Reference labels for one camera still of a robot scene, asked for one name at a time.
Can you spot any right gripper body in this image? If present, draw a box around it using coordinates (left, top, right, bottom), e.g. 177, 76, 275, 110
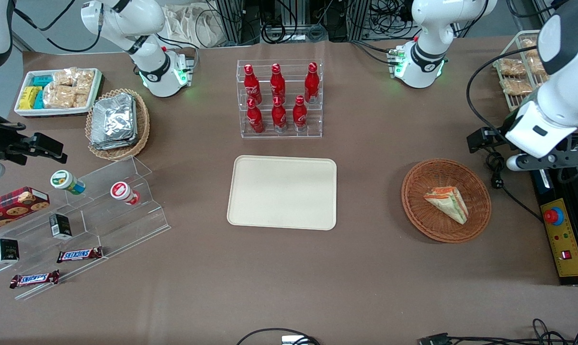
0, 109, 34, 166

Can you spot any triangle sandwich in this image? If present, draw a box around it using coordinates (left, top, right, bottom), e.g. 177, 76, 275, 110
423, 186, 469, 225

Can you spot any white rectangular snack tray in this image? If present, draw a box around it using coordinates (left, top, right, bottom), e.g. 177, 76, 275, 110
14, 68, 103, 118

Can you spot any tan wicker basket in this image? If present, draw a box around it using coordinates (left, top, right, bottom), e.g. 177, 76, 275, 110
85, 88, 151, 161

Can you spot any brown wicker basket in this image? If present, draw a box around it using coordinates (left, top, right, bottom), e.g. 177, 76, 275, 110
401, 159, 492, 244

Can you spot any beige plastic tray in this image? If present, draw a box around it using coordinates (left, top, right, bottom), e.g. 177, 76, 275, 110
227, 155, 338, 231

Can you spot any green lid yogurt cup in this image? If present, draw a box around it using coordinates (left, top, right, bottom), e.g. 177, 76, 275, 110
50, 170, 86, 196

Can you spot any yellow snack pack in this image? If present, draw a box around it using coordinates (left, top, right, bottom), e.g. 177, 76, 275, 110
19, 86, 42, 110

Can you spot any silver foil pack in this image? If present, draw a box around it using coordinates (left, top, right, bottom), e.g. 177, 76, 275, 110
91, 93, 136, 143
90, 129, 139, 151

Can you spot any red emergency stop button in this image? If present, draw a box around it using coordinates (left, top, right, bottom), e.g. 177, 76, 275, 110
544, 207, 565, 226

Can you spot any red plaid cookie box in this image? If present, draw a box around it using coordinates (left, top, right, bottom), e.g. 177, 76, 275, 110
0, 186, 51, 235

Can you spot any small black box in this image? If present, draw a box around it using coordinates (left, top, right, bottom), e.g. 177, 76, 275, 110
49, 213, 73, 241
0, 238, 20, 265

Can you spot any red lid yogurt cup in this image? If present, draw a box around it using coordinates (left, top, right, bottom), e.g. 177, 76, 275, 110
110, 181, 141, 206

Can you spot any clear acrylic step shelf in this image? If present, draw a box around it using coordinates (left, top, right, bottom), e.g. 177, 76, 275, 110
0, 156, 171, 301

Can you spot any yellow control panel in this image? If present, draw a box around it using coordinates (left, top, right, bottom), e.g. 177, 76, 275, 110
540, 197, 578, 278

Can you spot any snickers chocolate bar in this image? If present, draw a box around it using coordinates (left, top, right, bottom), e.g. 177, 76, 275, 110
56, 246, 104, 264
9, 270, 60, 289

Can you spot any black machine housing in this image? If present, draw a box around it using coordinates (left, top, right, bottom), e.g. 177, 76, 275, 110
528, 122, 578, 287

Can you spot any red cola bottle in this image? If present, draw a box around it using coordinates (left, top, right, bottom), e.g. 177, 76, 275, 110
292, 95, 308, 132
270, 63, 286, 103
243, 64, 262, 104
304, 62, 320, 104
246, 98, 265, 135
272, 96, 288, 133

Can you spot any white cloth bag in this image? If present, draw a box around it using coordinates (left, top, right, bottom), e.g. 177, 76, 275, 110
163, 4, 233, 48

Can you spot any clear acrylic bottle rack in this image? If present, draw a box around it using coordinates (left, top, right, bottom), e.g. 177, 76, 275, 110
237, 59, 324, 139

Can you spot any black power cable with plug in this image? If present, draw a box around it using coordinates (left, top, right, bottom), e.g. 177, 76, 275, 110
484, 148, 544, 224

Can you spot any white wire rack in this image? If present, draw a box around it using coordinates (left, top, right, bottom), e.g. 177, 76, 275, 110
492, 30, 554, 114

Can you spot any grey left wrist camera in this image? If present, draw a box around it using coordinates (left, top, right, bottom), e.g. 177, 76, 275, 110
506, 154, 530, 172

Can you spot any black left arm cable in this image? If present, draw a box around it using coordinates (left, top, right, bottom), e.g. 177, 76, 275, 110
465, 46, 539, 140

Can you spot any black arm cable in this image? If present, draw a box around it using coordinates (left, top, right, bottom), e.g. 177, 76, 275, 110
10, 0, 102, 53
465, 46, 539, 140

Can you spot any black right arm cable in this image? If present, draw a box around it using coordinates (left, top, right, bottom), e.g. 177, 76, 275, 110
10, 0, 102, 53

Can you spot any black cable with connector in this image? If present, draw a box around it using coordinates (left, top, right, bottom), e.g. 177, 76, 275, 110
418, 318, 578, 345

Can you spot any black looped floor cable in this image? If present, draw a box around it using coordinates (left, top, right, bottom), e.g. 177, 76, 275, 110
236, 327, 321, 345

